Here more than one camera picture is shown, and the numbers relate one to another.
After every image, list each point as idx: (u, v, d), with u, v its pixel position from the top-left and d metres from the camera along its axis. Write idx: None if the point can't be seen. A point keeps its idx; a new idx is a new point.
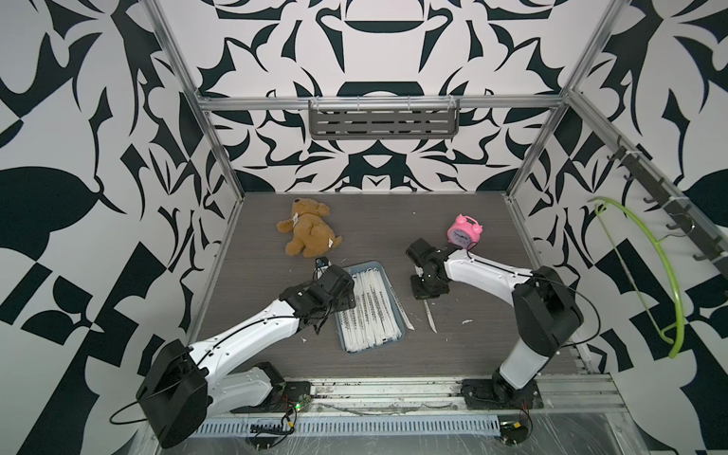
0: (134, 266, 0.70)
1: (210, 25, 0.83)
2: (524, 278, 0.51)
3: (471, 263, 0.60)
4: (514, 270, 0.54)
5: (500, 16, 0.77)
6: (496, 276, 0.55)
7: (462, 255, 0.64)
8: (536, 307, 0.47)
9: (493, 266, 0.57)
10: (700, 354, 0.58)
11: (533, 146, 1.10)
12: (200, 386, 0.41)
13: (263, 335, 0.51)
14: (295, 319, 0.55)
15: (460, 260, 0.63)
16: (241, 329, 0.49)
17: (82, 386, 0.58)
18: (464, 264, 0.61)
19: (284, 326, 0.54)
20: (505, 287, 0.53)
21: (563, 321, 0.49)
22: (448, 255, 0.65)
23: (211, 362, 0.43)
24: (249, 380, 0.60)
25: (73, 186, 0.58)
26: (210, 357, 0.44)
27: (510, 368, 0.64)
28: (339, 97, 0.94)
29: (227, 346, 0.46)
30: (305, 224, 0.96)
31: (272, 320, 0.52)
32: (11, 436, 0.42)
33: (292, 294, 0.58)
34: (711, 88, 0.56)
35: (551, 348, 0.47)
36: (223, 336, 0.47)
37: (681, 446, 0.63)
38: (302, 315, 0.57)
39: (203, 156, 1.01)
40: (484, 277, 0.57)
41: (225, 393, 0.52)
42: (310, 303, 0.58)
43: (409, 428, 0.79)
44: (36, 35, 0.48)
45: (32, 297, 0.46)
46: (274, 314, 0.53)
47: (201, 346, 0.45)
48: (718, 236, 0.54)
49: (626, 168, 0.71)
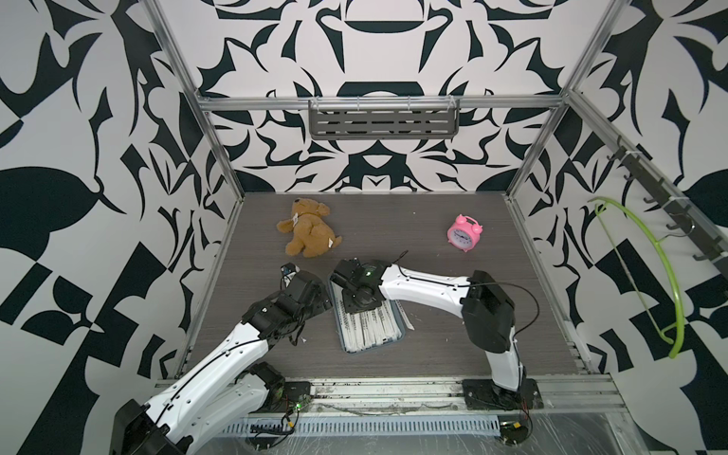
0: (134, 266, 0.70)
1: (210, 26, 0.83)
2: (466, 289, 0.51)
3: (408, 283, 0.58)
4: (454, 282, 0.53)
5: (501, 16, 0.77)
6: (440, 295, 0.54)
7: (395, 274, 0.60)
8: (481, 316, 0.47)
9: (430, 283, 0.55)
10: (700, 354, 0.58)
11: (533, 146, 1.10)
12: (162, 445, 0.39)
13: (226, 368, 0.47)
14: (261, 341, 0.51)
15: (394, 282, 0.59)
16: (203, 367, 0.46)
17: (82, 386, 0.58)
18: (401, 287, 0.59)
19: (250, 352, 0.51)
20: (452, 304, 0.53)
21: (503, 317, 0.52)
22: (383, 275, 0.61)
23: (172, 415, 0.41)
24: (237, 397, 0.58)
25: (74, 186, 0.57)
26: (169, 410, 0.42)
27: (500, 375, 0.64)
28: (339, 97, 0.94)
29: (188, 392, 0.44)
30: (305, 224, 0.96)
31: (235, 349, 0.49)
32: (11, 436, 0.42)
33: (258, 312, 0.55)
34: (711, 87, 0.56)
35: (503, 346, 0.50)
36: (183, 382, 0.45)
37: (681, 446, 0.63)
38: (269, 331, 0.52)
39: (203, 156, 1.01)
40: (427, 295, 0.56)
41: (208, 424, 0.51)
42: (277, 317, 0.54)
43: (409, 427, 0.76)
44: (36, 35, 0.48)
45: (33, 296, 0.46)
46: (238, 341, 0.50)
47: (157, 402, 0.42)
48: (718, 236, 0.54)
49: (626, 168, 0.71)
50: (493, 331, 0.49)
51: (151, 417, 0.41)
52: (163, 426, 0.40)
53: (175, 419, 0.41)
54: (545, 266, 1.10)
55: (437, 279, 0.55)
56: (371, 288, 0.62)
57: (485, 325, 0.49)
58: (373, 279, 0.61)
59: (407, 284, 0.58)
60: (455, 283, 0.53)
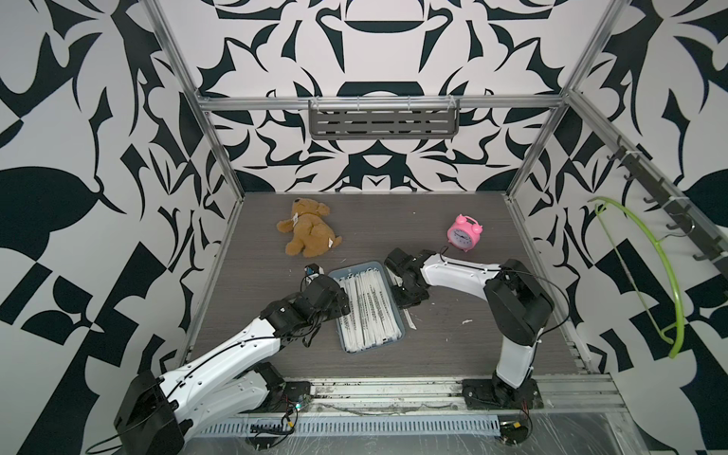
0: (134, 266, 0.70)
1: (211, 26, 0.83)
2: (495, 273, 0.54)
3: (445, 266, 0.63)
4: (485, 267, 0.56)
5: (501, 16, 0.77)
6: (470, 276, 0.57)
7: (436, 260, 0.66)
8: (506, 299, 0.49)
9: (465, 265, 0.59)
10: (700, 354, 0.58)
11: (534, 146, 1.09)
12: (170, 420, 0.40)
13: (238, 358, 0.49)
14: (274, 339, 0.53)
15: (434, 263, 0.65)
16: (219, 352, 0.48)
17: (82, 386, 0.58)
18: (438, 270, 0.64)
19: (263, 348, 0.52)
20: (478, 284, 0.56)
21: (536, 307, 0.51)
22: (427, 261, 0.67)
23: (182, 394, 0.42)
24: (240, 391, 0.58)
25: (74, 186, 0.57)
26: (181, 389, 0.43)
27: (504, 367, 0.65)
28: (339, 96, 0.93)
29: (200, 374, 0.45)
30: (305, 224, 0.96)
31: (250, 342, 0.51)
32: (11, 436, 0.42)
33: (275, 311, 0.56)
34: (712, 88, 0.56)
35: (530, 338, 0.49)
36: (196, 363, 0.46)
37: (681, 446, 0.63)
38: (284, 331, 0.54)
39: (203, 156, 1.01)
40: (459, 277, 0.60)
41: (209, 411, 0.52)
42: (292, 319, 0.56)
43: (409, 427, 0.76)
44: (36, 35, 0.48)
45: (33, 296, 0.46)
46: (254, 335, 0.52)
47: (172, 377, 0.44)
48: (718, 236, 0.54)
49: (626, 168, 0.71)
50: (517, 315, 0.49)
51: (163, 391, 0.42)
52: (172, 402, 0.41)
53: (185, 398, 0.42)
54: (545, 266, 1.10)
55: (471, 263, 0.59)
56: (415, 274, 0.69)
57: (510, 307, 0.49)
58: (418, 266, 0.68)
59: (443, 267, 0.63)
60: (486, 267, 0.56)
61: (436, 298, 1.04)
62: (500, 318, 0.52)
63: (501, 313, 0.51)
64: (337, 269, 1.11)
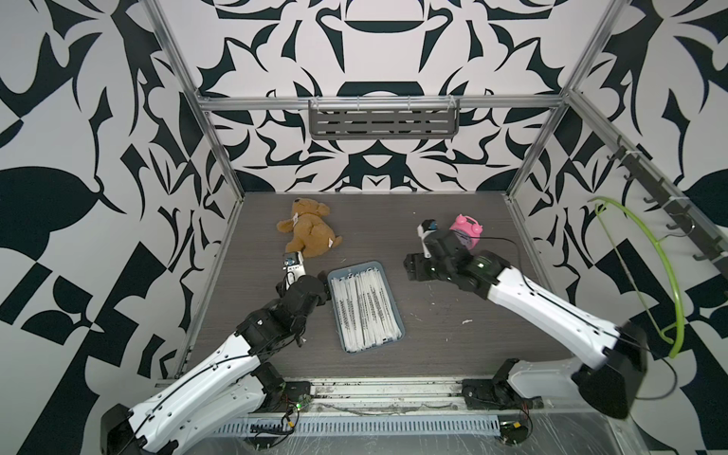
0: (134, 266, 0.70)
1: (210, 26, 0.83)
2: (611, 339, 0.43)
3: (531, 299, 0.49)
4: (597, 326, 0.44)
5: (501, 16, 0.77)
6: (574, 333, 0.44)
7: (515, 278, 0.52)
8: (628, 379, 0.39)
9: (564, 312, 0.46)
10: (700, 354, 0.58)
11: (534, 146, 1.09)
12: None
13: (210, 381, 0.47)
14: (250, 357, 0.50)
15: (515, 290, 0.50)
16: (191, 377, 0.46)
17: (83, 386, 0.58)
18: (521, 300, 0.49)
19: (237, 368, 0.49)
20: (588, 347, 0.43)
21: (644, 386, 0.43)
22: (498, 273, 0.53)
23: (150, 427, 0.41)
24: (232, 400, 0.58)
25: (75, 187, 0.57)
26: (150, 422, 0.42)
27: (527, 380, 0.61)
28: (339, 97, 0.94)
29: (168, 406, 0.43)
30: (305, 224, 0.96)
31: (223, 364, 0.48)
32: (11, 436, 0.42)
33: (252, 324, 0.53)
34: (712, 88, 0.56)
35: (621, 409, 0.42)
36: (167, 392, 0.45)
37: (681, 446, 0.63)
38: (261, 347, 0.51)
39: (203, 156, 1.01)
40: (551, 322, 0.47)
41: (198, 427, 0.52)
42: (271, 333, 0.52)
43: (409, 427, 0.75)
44: (37, 36, 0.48)
45: (33, 296, 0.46)
46: (227, 354, 0.49)
47: (140, 409, 0.43)
48: (718, 236, 0.54)
49: (626, 168, 0.71)
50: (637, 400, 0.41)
51: (131, 426, 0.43)
52: (140, 437, 0.41)
53: (153, 432, 0.41)
54: (545, 266, 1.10)
55: (572, 309, 0.47)
56: (476, 282, 0.54)
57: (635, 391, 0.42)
58: (485, 273, 0.53)
59: (530, 300, 0.49)
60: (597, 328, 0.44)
61: (436, 297, 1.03)
62: (602, 379, 0.42)
63: (609, 381, 0.41)
64: (337, 269, 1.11)
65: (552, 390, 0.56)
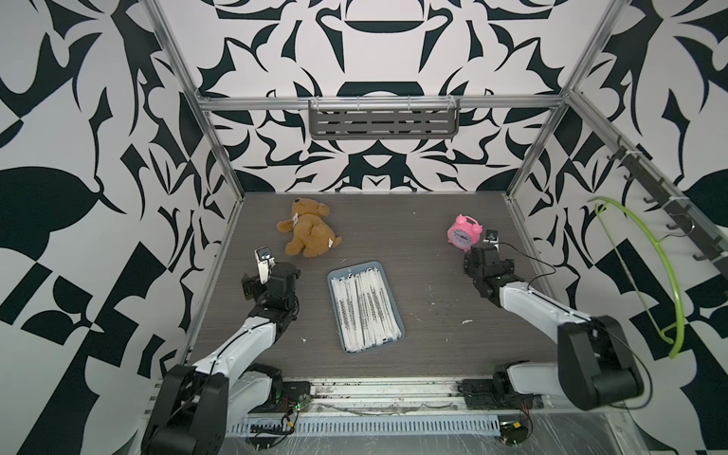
0: (134, 266, 0.70)
1: (210, 26, 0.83)
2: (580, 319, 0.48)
3: (526, 294, 0.59)
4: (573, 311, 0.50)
5: (501, 16, 0.77)
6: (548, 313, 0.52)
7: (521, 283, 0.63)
8: (580, 347, 0.44)
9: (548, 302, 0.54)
10: (700, 354, 0.58)
11: (534, 146, 1.09)
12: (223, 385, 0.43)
13: (253, 338, 0.55)
14: (270, 325, 0.60)
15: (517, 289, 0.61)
16: (233, 340, 0.53)
17: (83, 387, 0.58)
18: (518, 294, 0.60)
19: (265, 330, 0.59)
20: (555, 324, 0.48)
21: (621, 388, 0.43)
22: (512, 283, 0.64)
23: (223, 366, 0.46)
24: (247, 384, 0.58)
25: (74, 187, 0.57)
26: (219, 364, 0.46)
27: (524, 372, 0.62)
28: (339, 97, 0.94)
29: (228, 354, 0.49)
30: (305, 224, 0.96)
31: (254, 329, 0.57)
32: (10, 437, 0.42)
33: (260, 309, 0.64)
34: (711, 88, 0.56)
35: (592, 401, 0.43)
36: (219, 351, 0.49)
37: (681, 446, 0.63)
38: (276, 320, 0.62)
39: (203, 156, 1.01)
40: (536, 309, 0.55)
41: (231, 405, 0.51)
42: (276, 313, 0.64)
43: (409, 427, 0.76)
44: (36, 36, 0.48)
45: (33, 297, 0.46)
46: (251, 325, 0.58)
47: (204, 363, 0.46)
48: (718, 236, 0.54)
49: (626, 168, 0.71)
50: (584, 371, 0.43)
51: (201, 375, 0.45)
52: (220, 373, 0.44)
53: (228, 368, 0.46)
54: (545, 266, 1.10)
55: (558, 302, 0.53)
56: (492, 291, 0.67)
57: (581, 357, 0.44)
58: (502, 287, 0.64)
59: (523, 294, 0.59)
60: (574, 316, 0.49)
61: (436, 297, 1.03)
62: (564, 356, 0.46)
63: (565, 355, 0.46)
64: (337, 269, 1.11)
65: (542, 389, 0.57)
